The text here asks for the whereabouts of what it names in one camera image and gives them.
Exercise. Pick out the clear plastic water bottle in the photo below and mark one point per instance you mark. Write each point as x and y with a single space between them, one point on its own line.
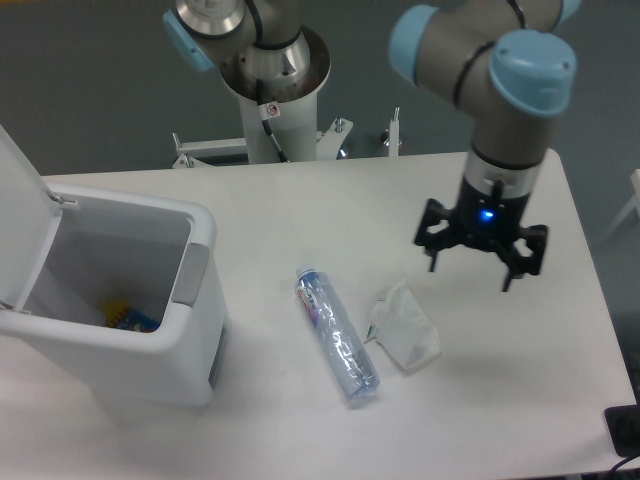
341 345

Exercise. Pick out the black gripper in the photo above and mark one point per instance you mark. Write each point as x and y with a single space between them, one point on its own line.
478 218

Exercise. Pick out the white furniture piece right edge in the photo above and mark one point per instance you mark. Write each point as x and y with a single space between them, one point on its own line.
628 216

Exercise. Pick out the white push-button trash can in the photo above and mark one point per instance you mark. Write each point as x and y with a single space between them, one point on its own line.
65 249

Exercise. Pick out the crumpled white plastic bag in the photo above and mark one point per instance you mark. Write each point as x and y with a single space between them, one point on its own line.
403 329

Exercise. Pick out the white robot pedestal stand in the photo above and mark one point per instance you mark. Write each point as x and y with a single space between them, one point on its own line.
277 92

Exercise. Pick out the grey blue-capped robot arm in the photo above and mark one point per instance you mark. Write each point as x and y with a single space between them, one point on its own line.
497 61

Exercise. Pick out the black device at table corner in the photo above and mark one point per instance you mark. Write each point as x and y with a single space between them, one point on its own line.
623 426

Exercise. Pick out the colourful trash inside can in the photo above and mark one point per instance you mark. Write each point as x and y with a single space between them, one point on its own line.
120 315

